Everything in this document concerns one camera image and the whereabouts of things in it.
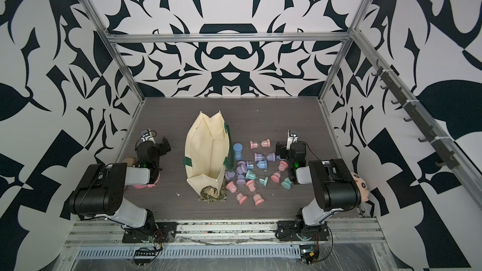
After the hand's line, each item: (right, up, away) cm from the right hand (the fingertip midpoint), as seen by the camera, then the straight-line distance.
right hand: (289, 138), depth 95 cm
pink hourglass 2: (-8, -16, -10) cm, 20 cm away
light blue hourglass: (-15, -12, -6) cm, 20 cm away
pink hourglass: (-12, -3, +1) cm, 12 cm away
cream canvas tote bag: (-41, -5, -1) cm, 41 cm away
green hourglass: (-20, -16, -10) cm, 27 cm away
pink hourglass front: (-17, -24, -14) cm, 33 cm away
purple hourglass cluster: (-24, -12, -11) cm, 29 cm away
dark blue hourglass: (-25, -3, -6) cm, 26 cm away
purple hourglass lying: (-9, -9, -3) cm, 13 cm away
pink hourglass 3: (-28, -20, -12) cm, 37 cm away
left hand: (-67, +1, -2) cm, 67 cm away
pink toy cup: (-66, -20, -10) cm, 70 cm away
